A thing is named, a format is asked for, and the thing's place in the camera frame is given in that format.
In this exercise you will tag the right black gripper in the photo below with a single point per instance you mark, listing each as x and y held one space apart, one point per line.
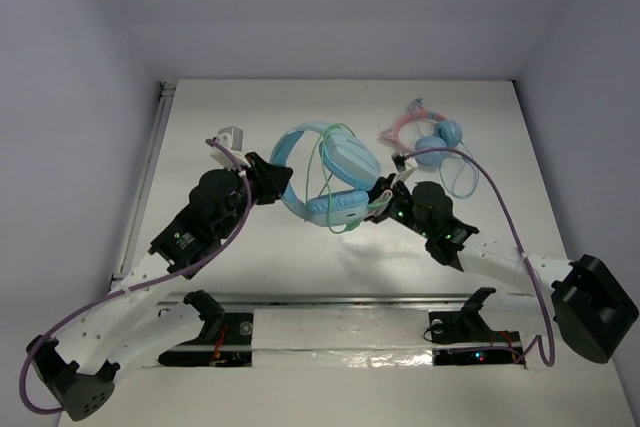
381 216

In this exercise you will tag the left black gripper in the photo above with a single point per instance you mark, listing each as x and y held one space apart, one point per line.
270 179

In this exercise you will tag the light blue headphones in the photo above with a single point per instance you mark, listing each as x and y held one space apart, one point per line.
350 171

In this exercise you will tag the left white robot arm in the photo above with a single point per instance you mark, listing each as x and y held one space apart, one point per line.
82 358

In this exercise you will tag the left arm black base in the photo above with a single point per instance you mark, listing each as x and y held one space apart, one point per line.
224 339

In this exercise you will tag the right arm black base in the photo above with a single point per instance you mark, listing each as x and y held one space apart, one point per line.
463 338

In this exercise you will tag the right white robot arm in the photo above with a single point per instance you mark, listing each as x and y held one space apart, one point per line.
580 300

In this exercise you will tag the pink blue cat-ear headphones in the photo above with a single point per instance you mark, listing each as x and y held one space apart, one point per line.
443 138

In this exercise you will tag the silver tape strip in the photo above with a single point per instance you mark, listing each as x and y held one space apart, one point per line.
340 337

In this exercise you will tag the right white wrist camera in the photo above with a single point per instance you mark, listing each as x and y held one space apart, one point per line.
405 167

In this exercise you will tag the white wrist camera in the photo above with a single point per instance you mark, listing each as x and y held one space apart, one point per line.
405 167
226 148

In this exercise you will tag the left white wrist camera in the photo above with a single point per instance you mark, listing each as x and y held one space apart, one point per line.
226 148

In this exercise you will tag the aluminium front rail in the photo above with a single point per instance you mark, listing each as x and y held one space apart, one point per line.
250 301

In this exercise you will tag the aluminium rail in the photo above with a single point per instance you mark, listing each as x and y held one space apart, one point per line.
166 96
250 301

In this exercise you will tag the aluminium left side rail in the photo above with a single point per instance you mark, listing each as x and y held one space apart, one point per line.
166 96

